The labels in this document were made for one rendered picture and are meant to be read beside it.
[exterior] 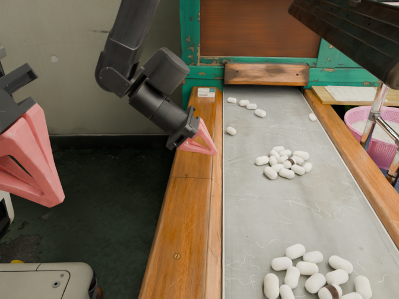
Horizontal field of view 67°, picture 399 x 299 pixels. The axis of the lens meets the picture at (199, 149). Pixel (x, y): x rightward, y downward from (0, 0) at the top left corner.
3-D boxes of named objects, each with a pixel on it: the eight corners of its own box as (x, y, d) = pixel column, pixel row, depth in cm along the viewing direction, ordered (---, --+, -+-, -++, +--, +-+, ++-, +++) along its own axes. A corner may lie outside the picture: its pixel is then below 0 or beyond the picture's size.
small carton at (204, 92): (197, 96, 105) (197, 91, 104) (198, 93, 108) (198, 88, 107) (214, 97, 105) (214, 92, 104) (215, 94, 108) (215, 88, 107)
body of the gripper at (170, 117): (198, 109, 64) (171, 87, 62) (193, 131, 55) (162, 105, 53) (179, 129, 67) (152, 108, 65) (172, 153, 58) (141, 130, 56)
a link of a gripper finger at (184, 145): (226, 133, 66) (194, 105, 64) (226, 149, 60) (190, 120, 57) (206, 152, 69) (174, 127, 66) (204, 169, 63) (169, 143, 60)
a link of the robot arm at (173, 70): (111, 70, 61) (95, 78, 54) (145, 24, 57) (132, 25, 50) (157, 108, 64) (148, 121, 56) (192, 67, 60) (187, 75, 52)
